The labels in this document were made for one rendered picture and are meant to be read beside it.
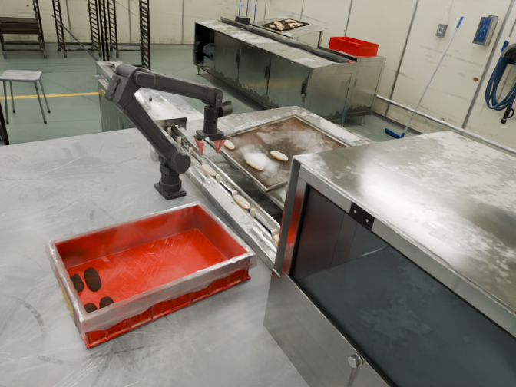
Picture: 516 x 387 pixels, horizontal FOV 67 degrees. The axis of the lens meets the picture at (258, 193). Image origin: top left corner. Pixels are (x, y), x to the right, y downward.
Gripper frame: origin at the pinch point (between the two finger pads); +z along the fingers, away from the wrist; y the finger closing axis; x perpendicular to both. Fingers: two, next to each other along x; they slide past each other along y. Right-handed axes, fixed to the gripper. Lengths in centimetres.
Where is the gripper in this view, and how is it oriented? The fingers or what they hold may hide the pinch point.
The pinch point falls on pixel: (209, 152)
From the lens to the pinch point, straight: 166.1
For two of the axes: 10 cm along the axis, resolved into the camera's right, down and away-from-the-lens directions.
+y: 8.5, -1.8, 5.0
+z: -1.1, 8.6, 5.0
